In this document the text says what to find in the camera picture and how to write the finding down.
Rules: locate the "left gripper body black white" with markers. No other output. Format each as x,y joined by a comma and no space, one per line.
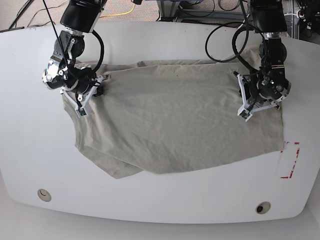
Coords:
250,102

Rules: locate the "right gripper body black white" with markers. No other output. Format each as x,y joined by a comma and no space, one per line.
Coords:
81,100

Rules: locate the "beige grey t-shirt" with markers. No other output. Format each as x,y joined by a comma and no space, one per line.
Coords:
171,116

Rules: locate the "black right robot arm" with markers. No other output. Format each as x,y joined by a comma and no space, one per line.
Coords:
78,85

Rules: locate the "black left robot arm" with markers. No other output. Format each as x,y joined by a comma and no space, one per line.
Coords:
266,87

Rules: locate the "red tape rectangle marking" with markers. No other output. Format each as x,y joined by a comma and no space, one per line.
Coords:
288,160

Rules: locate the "right round table grommet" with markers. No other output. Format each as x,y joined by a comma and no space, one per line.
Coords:
263,208

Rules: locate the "round table grommet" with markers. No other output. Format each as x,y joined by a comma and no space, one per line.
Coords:
44,195
263,208

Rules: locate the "left round table grommet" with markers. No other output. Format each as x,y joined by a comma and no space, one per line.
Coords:
44,195

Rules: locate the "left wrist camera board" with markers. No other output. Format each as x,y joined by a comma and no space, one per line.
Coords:
244,113

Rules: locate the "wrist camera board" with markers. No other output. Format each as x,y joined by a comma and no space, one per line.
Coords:
244,113
84,111

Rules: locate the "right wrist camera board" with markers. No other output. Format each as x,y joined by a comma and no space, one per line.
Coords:
84,111

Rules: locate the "aluminium frame rail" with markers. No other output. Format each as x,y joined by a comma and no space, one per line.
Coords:
212,15

